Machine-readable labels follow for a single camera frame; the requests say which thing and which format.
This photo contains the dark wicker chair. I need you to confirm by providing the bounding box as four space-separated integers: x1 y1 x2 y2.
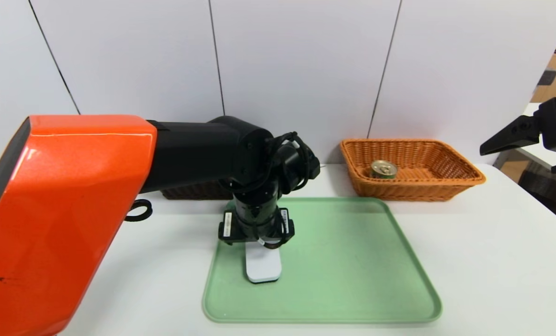
517 163 556 232

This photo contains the black left camera cable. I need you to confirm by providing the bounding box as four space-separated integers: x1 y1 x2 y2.
125 199 153 222

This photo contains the orange wicker basket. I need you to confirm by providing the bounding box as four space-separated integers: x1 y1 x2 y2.
339 139 486 202

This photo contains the light green plastic tray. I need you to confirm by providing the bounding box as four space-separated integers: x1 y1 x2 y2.
202 197 443 323

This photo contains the dark brown wicker basket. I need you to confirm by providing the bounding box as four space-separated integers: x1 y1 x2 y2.
160 180 236 201

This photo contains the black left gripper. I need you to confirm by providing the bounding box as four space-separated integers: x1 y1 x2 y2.
218 192 295 246

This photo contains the tin can with gold lid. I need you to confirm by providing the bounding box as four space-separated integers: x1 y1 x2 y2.
370 160 398 180

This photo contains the white rectangular eraser case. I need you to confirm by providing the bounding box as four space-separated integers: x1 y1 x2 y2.
245 240 282 283

